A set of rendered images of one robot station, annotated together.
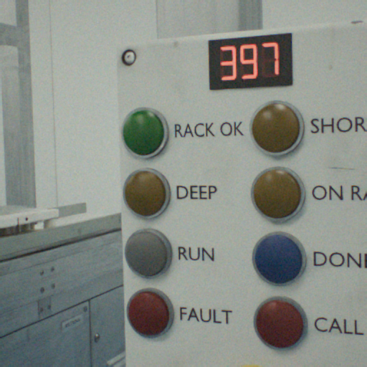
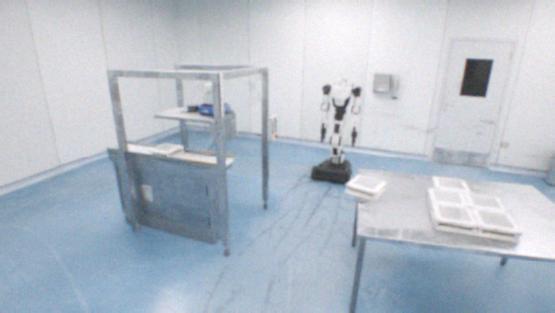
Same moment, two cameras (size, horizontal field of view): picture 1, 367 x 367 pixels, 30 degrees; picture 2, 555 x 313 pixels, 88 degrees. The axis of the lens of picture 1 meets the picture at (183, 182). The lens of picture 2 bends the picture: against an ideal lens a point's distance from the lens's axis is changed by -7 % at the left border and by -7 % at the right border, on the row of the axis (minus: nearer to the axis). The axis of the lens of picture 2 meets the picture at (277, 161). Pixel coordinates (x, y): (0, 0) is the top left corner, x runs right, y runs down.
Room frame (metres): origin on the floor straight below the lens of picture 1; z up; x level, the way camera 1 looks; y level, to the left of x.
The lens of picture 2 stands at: (0.50, 3.31, 1.85)
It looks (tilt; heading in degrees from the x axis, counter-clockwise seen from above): 20 degrees down; 267
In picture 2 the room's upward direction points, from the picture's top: 1 degrees clockwise
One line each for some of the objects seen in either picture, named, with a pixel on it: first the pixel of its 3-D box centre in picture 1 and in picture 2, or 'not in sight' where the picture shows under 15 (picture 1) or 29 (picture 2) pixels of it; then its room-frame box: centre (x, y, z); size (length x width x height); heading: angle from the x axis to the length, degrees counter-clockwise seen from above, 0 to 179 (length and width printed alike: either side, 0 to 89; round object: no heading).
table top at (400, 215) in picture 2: not in sight; (460, 207); (-0.93, 1.46, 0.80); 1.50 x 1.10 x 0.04; 164
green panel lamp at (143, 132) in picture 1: (143, 132); not in sight; (0.40, 0.02, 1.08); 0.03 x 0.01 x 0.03; 67
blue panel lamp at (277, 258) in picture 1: (278, 259); not in sight; (0.37, -0.05, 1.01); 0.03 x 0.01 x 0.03; 67
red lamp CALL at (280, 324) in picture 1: (279, 323); not in sight; (0.37, -0.05, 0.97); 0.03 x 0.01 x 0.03; 67
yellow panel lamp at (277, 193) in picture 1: (277, 193); not in sight; (0.37, -0.05, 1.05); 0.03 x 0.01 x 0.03; 67
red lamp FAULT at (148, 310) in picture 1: (148, 313); not in sight; (0.40, 0.02, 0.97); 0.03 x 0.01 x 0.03; 67
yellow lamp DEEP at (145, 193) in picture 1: (145, 193); not in sight; (0.40, 0.02, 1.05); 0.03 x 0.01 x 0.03; 67
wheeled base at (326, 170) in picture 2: not in sight; (335, 163); (-0.61, -1.04, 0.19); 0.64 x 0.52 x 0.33; 64
